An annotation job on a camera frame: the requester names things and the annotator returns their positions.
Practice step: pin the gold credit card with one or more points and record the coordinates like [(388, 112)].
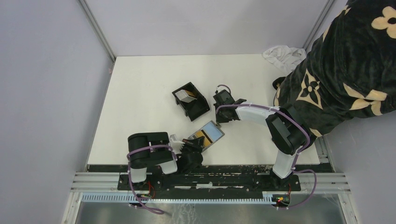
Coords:
[(207, 140)]

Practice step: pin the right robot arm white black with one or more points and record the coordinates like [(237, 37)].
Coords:
[(288, 130)]

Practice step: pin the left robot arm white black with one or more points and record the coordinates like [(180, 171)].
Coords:
[(158, 149)]

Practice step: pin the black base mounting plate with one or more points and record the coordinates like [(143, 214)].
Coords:
[(216, 182)]

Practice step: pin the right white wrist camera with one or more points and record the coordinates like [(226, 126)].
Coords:
[(221, 93)]

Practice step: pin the black plastic card box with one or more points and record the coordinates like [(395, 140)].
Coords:
[(193, 103)]

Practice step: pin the aluminium frame rail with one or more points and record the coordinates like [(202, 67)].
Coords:
[(112, 178)]

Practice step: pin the white crumpled cloth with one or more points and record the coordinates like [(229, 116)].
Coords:
[(285, 58)]

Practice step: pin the grey slotted cable duct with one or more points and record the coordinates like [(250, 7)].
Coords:
[(129, 198)]

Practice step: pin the black floral plush blanket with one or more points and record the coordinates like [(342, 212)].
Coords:
[(350, 71)]

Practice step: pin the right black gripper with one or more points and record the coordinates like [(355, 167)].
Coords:
[(220, 120)]

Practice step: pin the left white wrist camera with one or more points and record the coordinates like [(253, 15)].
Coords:
[(176, 144)]

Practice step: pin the grey leather card holder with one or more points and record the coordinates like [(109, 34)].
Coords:
[(213, 130)]

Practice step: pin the stack of credit cards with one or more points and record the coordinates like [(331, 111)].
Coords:
[(185, 96)]

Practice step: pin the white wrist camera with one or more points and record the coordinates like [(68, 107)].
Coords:
[(221, 93), (176, 144)]

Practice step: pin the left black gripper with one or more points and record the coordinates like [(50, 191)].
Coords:
[(196, 143)]

